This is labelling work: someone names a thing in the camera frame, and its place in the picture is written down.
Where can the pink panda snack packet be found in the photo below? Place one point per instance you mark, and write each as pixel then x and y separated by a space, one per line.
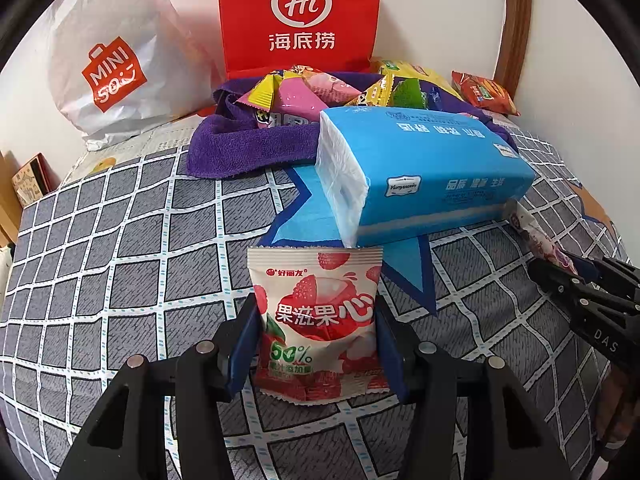
pixel 332 85

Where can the patterned flat box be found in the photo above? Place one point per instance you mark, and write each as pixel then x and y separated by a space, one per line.
pixel 30 180

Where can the green snack packet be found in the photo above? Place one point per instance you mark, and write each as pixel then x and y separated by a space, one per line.
pixel 410 92

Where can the purple towel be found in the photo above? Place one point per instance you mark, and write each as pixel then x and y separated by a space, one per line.
pixel 235 150

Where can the white plastic bag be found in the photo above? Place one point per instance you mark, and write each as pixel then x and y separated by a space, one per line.
pixel 130 35

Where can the person's right hand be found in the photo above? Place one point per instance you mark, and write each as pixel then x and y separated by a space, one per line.
pixel 620 410

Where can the blue tissue pack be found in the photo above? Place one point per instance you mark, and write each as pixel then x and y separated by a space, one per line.
pixel 440 170

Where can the orange chips bag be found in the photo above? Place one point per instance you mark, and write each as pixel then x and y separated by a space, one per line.
pixel 485 92

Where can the white and red lychee packet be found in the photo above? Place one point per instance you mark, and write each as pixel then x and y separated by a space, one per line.
pixel 320 320

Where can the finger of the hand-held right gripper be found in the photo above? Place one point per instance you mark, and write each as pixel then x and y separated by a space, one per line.
pixel 560 285
pixel 612 272

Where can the yellow chips bag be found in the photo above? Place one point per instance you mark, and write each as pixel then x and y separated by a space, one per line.
pixel 440 82

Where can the grey checked blanket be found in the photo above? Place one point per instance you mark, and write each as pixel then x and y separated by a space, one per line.
pixel 125 260

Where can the brown wooden door frame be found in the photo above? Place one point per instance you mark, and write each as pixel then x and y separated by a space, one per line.
pixel 515 20

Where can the dark blue snack packet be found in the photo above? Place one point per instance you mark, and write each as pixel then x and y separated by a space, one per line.
pixel 436 96

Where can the red paper bag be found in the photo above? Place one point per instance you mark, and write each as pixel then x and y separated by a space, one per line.
pixel 300 10

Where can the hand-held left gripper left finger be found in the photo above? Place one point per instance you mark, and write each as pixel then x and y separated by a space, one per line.
pixel 242 355

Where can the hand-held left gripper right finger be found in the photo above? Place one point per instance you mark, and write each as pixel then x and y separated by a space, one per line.
pixel 395 355

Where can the long pink snack packet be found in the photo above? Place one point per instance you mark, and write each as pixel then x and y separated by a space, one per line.
pixel 537 240

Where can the yellow and pink snack packet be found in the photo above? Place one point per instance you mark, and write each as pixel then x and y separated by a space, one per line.
pixel 295 95

